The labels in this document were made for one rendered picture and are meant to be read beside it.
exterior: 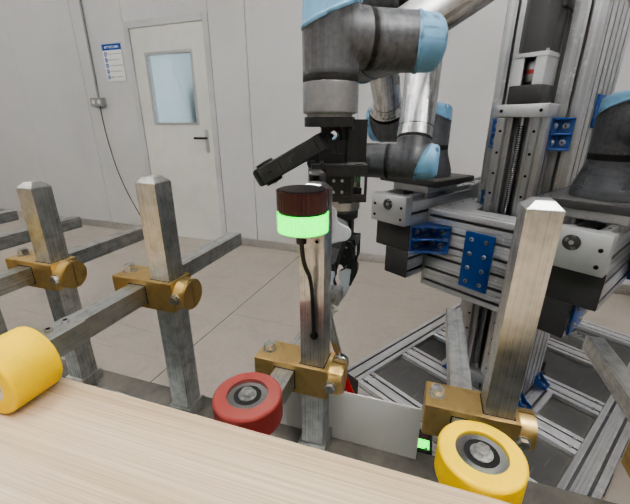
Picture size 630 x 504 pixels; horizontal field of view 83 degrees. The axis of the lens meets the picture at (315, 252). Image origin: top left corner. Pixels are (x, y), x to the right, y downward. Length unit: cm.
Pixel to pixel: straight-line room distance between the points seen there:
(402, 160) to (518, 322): 44
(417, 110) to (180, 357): 66
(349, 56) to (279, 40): 293
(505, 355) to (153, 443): 40
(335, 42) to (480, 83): 259
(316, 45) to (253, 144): 303
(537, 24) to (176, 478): 121
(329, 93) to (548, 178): 89
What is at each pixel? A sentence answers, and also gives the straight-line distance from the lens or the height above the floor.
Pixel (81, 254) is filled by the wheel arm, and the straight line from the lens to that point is 86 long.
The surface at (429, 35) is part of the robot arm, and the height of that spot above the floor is 131.
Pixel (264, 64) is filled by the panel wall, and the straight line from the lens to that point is 346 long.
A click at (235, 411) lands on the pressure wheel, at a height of 91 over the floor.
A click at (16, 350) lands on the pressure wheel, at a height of 97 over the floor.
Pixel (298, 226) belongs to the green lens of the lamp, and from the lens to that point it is 38.
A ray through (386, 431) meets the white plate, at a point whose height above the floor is 74.
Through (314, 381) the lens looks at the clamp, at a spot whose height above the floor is 85.
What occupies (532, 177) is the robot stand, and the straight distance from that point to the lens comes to 120.
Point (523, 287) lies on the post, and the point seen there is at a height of 103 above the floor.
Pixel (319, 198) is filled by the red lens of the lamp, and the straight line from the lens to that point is 38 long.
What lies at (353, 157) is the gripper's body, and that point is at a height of 116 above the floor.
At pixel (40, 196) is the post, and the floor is 109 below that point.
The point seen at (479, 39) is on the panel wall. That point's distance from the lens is 309.
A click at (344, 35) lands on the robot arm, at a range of 51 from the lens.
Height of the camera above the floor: 120
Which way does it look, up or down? 20 degrees down
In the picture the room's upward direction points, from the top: straight up
